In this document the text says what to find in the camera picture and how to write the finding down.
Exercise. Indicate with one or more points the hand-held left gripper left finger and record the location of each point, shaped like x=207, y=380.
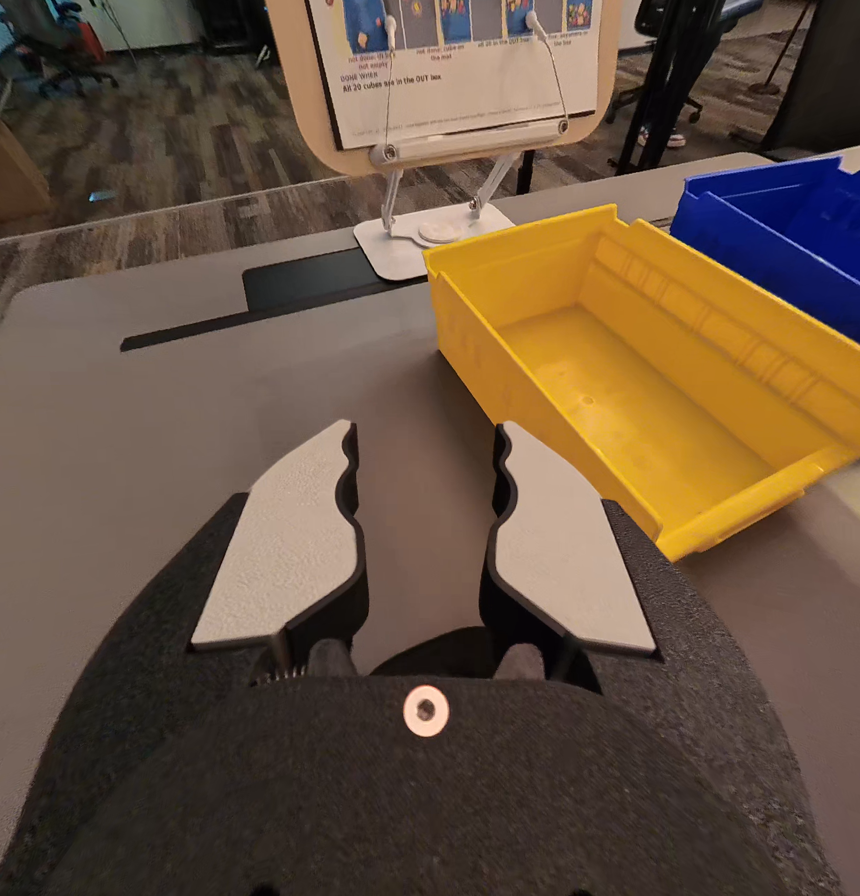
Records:
x=290, y=553

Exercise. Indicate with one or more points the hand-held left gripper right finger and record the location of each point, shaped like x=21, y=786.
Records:
x=563, y=560

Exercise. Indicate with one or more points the yellow plastic box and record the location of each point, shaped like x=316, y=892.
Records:
x=647, y=378

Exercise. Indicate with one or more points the blue plastic box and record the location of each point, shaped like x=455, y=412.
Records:
x=787, y=245

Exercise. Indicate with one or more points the open cardboard box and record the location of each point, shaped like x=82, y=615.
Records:
x=10, y=175

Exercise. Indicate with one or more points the instruction sheet on stand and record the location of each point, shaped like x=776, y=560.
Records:
x=297, y=84

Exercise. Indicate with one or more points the printed instruction sheet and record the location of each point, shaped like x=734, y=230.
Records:
x=472, y=84

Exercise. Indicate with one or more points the black mesh office chair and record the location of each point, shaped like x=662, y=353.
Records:
x=73, y=49

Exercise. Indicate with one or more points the dark panel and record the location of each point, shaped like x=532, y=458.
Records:
x=829, y=77

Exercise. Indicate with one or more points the small red canister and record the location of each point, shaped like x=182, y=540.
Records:
x=90, y=35

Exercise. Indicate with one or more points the black sign frame stand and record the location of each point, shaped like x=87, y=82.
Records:
x=668, y=70

